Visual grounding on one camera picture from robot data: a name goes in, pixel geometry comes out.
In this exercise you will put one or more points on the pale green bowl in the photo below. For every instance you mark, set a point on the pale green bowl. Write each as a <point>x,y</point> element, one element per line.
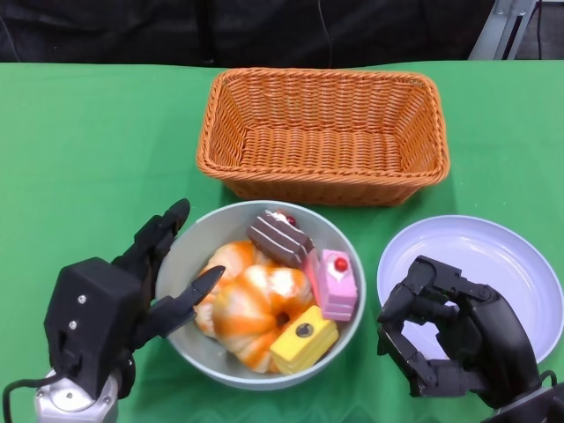
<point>198,238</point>

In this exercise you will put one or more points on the pink cake slice with cherry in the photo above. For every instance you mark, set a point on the pink cake slice with cherry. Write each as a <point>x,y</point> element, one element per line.
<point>337,295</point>

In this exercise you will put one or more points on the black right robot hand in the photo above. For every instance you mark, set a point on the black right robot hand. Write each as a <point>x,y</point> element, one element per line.
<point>493,343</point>

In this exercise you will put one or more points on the orange striped bread roll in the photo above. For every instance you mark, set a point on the orange striped bread roll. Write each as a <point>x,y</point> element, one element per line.
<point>233,255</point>

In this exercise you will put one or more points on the grey metal frame stand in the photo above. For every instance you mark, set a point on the grey metal frame stand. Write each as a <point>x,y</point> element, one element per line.
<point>493,35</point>

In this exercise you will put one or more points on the white round plate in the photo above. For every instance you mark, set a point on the white round plate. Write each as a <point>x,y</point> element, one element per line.
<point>462,247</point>

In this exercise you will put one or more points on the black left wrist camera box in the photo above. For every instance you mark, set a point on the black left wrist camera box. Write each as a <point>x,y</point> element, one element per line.
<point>88,299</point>

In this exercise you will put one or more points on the yellow cake slice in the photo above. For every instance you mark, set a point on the yellow cake slice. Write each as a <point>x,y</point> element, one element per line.
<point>299,343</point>

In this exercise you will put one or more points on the green tablecloth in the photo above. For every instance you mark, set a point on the green tablecloth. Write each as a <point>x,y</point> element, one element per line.
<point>88,154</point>

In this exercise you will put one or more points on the brown chocolate cake slice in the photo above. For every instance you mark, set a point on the brown chocolate cake slice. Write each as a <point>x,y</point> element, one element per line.
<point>277,240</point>

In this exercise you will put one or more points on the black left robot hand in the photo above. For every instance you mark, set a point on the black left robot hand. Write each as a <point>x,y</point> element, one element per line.
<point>176,310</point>

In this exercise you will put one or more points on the orange wicker basket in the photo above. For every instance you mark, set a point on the orange wicker basket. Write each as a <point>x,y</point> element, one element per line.
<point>321,145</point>

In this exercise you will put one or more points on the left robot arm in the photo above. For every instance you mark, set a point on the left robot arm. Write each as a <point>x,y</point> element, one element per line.
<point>75,401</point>

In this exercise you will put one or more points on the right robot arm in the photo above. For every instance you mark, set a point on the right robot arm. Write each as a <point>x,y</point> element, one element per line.
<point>533,410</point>

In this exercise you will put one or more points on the black backdrop cloth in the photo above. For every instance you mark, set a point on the black backdrop cloth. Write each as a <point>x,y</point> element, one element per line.
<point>176,31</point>

